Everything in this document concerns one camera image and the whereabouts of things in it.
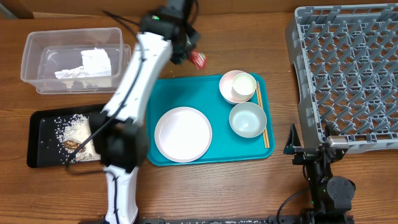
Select red snack wrapper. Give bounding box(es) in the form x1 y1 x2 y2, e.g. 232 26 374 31
189 50 208 70

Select grey-green bowl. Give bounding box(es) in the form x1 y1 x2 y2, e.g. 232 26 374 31
229 102 261 138

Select white cup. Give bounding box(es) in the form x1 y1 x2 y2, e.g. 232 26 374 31
232 72 256 100

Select white napkin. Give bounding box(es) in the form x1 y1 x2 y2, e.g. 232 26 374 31
81 48 112 77

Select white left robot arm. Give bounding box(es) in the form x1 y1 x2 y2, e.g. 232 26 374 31
88 0 199 223

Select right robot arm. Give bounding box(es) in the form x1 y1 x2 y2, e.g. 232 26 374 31
276 125 356 224

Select grey dishwasher rack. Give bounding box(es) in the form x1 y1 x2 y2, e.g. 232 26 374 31
285 3 397 154

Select black food waste tray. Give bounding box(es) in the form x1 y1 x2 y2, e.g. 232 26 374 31
26 104 104 168

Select wooden chopstick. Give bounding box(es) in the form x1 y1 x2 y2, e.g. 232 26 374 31
256 82 270 148
255 80 269 149

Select teal plastic tray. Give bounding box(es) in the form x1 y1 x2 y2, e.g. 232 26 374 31
146 73 275 166

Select pink bowl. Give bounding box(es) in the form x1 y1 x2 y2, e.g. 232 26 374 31
219 70 254 105

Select white round plate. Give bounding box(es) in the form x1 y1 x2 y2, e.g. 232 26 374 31
154 106 213 163

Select clear plastic bin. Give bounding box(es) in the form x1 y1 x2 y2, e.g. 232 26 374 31
21 27 131 95

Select white crumpled tissue in bin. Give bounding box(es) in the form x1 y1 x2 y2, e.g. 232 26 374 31
54 66 86 79

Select pile of white rice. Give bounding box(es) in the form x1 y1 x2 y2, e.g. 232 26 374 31
60 114 100 163

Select brown food scrap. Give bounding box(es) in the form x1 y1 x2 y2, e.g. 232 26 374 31
62 140 80 153

